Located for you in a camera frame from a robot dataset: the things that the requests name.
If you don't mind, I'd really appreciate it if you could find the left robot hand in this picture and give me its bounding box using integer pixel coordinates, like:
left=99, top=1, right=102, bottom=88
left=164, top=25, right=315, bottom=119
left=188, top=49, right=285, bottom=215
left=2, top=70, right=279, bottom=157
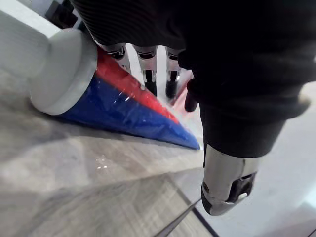
left=70, top=0, right=316, bottom=217

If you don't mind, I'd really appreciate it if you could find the red blue toothpaste tube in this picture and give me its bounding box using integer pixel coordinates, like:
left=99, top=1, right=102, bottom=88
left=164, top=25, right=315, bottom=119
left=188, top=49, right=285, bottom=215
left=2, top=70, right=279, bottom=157
left=0, top=11, right=200, bottom=150

